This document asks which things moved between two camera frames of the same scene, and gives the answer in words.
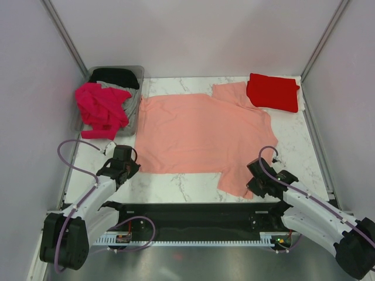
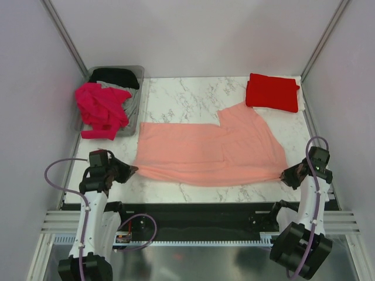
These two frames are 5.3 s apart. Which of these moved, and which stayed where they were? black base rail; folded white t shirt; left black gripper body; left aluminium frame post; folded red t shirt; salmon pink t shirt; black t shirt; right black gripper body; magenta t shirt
Moved: salmon pink t shirt; right black gripper body; left black gripper body
Stayed: black base rail; folded red t shirt; left aluminium frame post; magenta t shirt; black t shirt; folded white t shirt
